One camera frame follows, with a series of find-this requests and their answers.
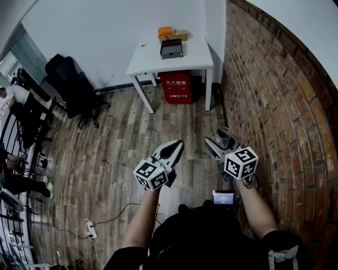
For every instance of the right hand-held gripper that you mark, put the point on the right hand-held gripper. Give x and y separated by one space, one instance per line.
240 163

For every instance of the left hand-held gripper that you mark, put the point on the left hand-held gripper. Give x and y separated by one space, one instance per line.
151 175

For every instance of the clear glass cup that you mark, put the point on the clear glass cup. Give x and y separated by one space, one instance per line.
224 137

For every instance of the black tray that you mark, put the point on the black tray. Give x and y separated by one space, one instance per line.
171 50

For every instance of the person's left forearm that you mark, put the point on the person's left forearm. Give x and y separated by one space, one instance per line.
141 219

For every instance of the person's right forearm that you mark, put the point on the person's right forearm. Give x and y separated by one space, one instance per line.
257 208

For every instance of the small display screen device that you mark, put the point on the small display screen device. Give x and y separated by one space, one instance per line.
224 198

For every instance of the red fire equipment box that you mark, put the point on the red fire equipment box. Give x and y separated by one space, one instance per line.
176 87

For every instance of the person's black clothing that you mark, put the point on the person's black clothing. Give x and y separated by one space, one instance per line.
200 237

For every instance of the white table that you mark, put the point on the white table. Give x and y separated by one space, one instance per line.
148 60

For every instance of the white power strip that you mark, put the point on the white power strip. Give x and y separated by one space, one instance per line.
91 229

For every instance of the black office chair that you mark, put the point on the black office chair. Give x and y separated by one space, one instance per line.
71 87

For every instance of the wicker basket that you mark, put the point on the wicker basket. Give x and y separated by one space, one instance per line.
180 34

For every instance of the orange pouch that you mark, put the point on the orange pouch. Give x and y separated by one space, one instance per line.
165 31

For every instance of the black metal railing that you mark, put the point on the black metal railing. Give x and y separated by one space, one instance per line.
10 137

